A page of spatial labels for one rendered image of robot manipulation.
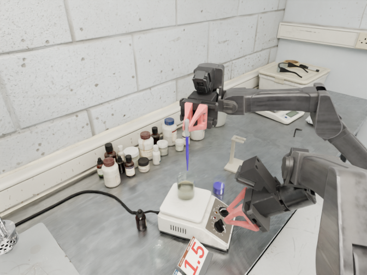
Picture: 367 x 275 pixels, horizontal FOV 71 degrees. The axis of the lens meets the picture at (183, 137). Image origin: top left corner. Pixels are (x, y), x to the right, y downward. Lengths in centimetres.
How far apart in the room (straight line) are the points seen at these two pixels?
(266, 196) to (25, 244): 64
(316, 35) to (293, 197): 143
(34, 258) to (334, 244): 70
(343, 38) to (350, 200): 159
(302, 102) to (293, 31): 122
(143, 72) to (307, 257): 83
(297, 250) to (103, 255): 52
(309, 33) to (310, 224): 130
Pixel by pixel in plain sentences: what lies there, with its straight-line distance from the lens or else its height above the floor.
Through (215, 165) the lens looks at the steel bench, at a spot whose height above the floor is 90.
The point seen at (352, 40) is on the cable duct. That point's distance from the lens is 182.
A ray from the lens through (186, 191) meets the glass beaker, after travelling 71.
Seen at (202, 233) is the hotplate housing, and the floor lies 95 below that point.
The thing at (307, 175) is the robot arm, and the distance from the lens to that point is 46.
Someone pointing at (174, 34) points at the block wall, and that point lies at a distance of 116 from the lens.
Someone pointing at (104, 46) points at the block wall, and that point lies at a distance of 96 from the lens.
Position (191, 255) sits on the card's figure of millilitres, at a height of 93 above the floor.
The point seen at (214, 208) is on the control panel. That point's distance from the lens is 76.
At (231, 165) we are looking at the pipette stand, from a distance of 101.
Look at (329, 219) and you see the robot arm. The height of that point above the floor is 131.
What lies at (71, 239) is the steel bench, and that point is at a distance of 83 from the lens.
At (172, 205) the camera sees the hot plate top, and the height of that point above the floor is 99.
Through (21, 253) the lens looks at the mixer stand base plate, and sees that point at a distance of 84.
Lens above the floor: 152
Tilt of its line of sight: 32 degrees down
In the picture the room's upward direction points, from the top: straight up
